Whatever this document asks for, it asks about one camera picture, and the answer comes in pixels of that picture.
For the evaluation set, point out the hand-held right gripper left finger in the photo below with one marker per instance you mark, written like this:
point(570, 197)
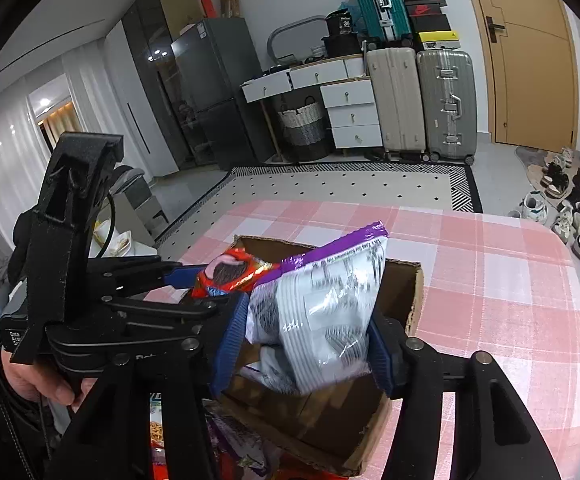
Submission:
point(230, 342)

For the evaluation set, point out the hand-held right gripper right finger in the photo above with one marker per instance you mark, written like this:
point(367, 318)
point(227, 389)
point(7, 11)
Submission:
point(382, 360)

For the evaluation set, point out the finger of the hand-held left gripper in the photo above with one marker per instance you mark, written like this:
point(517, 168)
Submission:
point(185, 277)
point(170, 310)

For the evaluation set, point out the purple and white snack bag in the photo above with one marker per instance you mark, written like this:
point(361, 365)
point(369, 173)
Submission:
point(320, 310)

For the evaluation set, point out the person's left forearm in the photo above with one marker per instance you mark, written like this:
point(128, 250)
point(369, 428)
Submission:
point(20, 435)

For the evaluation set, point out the person's left hand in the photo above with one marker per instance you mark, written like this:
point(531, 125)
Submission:
point(35, 380)

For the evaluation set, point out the dark jacket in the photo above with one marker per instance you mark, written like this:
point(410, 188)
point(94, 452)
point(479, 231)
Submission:
point(20, 240)

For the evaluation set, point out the white snack packet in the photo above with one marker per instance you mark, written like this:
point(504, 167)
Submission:
point(270, 375)

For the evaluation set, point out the white and grey appliance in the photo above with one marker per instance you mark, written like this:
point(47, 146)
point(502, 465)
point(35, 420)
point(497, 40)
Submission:
point(140, 195)

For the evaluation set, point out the purple snack packet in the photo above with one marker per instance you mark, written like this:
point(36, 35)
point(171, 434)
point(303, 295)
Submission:
point(240, 447)

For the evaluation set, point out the yellow snack packet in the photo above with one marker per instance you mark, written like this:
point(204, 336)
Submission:
point(157, 425)

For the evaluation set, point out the white curtain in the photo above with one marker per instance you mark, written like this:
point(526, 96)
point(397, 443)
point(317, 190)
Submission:
point(0, 160)

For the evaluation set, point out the pink checked tablecloth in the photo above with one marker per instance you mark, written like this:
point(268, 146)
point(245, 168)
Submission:
point(495, 310)

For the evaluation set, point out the white dotted rug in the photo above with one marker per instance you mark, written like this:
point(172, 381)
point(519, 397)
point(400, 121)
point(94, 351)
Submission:
point(345, 185)

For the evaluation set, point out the woven laundry basket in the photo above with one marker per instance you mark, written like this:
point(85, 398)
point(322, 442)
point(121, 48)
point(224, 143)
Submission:
point(302, 130)

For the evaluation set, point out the dark grey refrigerator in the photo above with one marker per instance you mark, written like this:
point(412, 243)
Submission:
point(215, 85)

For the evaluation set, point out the dark glass cabinet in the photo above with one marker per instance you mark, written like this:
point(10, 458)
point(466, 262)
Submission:
point(150, 70)

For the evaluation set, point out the white desk with drawers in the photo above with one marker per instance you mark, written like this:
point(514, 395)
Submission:
point(350, 110)

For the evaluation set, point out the grey doormat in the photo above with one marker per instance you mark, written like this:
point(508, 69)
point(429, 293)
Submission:
point(530, 157)

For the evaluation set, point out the beige suitcase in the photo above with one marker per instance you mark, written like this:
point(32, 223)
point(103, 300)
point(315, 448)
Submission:
point(395, 105)

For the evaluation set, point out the silver suitcase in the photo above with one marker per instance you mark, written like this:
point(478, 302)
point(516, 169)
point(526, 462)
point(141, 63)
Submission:
point(445, 105)

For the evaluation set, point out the large cardboard box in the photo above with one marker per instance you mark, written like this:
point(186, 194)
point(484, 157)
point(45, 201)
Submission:
point(175, 5)

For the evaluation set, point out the red bag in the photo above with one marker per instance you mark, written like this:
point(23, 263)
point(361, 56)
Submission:
point(207, 5)

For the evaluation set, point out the narrow brown cardboard box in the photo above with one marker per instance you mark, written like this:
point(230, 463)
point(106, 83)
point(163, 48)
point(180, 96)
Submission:
point(227, 2)

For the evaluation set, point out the black storage bin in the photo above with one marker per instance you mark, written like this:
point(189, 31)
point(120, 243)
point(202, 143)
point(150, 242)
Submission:
point(341, 46)

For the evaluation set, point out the black bucket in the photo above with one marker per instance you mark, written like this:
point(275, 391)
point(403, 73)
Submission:
point(341, 24)

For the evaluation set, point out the black and yellow box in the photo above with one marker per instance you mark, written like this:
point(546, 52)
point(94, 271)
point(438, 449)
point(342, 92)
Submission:
point(437, 40)

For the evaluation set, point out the wooden door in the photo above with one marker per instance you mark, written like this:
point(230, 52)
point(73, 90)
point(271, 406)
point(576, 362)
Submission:
point(525, 60)

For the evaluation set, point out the teal suitcase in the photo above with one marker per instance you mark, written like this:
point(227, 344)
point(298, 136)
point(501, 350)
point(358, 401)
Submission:
point(370, 0)

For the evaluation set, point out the grey oval frame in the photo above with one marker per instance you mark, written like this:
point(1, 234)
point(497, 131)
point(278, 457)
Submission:
point(272, 40)

